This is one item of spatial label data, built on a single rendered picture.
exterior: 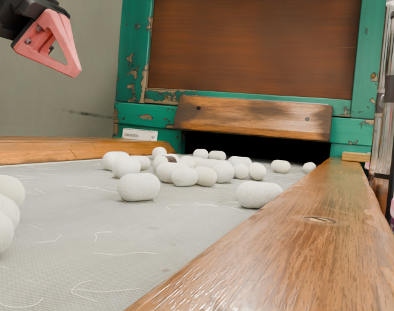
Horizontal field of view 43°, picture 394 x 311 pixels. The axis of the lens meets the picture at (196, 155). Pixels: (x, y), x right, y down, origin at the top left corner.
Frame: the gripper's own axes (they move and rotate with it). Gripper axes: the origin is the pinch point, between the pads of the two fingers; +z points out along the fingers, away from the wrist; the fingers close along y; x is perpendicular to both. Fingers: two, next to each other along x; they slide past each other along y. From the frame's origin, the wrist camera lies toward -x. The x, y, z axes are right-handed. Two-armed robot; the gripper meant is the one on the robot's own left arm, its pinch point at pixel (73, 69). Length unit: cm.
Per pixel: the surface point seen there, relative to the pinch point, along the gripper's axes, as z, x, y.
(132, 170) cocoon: 16.5, -0.3, -8.8
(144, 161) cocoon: 14.1, 1.5, 1.4
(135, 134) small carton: 0.0, 10.6, 35.5
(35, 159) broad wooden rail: 6.2, 9.1, -4.5
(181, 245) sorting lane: 26.9, -8.1, -31.7
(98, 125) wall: -41, 46, 123
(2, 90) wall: -82, 67, 121
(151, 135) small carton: 2.3, 8.4, 35.8
